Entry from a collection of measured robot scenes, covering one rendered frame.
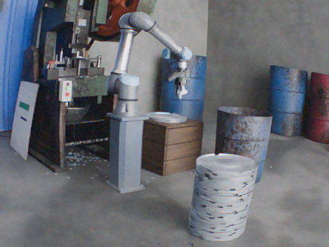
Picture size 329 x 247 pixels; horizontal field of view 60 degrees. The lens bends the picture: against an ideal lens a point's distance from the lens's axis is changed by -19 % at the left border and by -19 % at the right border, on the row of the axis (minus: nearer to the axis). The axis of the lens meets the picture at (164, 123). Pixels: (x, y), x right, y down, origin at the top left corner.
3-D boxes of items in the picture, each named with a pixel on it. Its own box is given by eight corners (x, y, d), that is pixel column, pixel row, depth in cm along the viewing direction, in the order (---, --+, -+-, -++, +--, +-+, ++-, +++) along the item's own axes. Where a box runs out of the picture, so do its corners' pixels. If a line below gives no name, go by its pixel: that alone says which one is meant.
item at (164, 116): (153, 112, 272) (153, 110, 272) (189, 116, 264) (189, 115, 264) (139, 116, 245) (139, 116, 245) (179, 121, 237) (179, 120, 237)
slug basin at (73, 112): (97, 119, 256) (98, 106, 254) (62, 123, 231) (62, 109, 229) (75, 112, 278) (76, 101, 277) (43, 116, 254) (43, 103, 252)
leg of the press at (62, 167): (68, 171, 224) (72, 40, 208) (55, 173, 216) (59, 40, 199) (22, 141, 285) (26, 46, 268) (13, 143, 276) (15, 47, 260)
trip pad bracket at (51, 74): (58, 96, 215) (60, 67, 211) (46, 97, 207) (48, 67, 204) (54, 95, 219) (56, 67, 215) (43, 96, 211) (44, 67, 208)
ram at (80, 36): (90, 44, 241) (95, 8, 236) (74, 43, 230) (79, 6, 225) (79, 44, 253) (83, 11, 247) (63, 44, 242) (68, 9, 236)
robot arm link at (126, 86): (124, 99, 191) (125, 74, 188) (113, 96, 201) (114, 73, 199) (142, 98, 198) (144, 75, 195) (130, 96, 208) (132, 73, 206)
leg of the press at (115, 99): (124, 161, 263) (131, 43, 247) (112, 163, 255) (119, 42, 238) (65, 136, 324) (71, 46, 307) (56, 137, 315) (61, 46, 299)
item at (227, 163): (241, 154, 168) (241, 152, 168) (267, 171, 141) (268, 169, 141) (187, 155, 161) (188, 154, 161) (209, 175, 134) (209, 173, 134)
